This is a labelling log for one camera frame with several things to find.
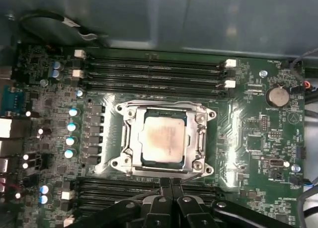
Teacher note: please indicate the silver CPU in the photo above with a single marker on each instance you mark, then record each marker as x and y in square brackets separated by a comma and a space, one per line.
[164, 138]

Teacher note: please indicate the CPU socket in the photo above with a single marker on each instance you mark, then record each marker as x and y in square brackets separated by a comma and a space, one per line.
[123, 169]

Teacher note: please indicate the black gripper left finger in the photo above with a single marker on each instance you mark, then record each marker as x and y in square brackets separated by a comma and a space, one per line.
[159, 213]

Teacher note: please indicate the blue port connector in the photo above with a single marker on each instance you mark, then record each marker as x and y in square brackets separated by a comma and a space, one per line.
[12, 100]

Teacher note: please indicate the RAM slot with white latches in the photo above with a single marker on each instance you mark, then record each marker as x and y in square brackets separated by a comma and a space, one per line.
[154, 61]
[82, 211]
[154, 77]
[104, 191]

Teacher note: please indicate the green motherboard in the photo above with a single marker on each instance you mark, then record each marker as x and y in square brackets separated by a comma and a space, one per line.
[273, 148]

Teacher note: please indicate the black PC case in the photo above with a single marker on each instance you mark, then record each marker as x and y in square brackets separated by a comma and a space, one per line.
[223, 19]

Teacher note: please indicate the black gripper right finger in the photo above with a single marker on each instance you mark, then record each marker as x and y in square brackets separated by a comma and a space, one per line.
[191, 213]

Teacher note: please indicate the silver coin cell battery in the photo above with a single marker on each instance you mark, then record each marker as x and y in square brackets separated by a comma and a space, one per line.
[277, 96]

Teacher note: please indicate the metal socket cover frame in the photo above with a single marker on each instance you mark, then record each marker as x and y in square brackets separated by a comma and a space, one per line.
[136, 128]

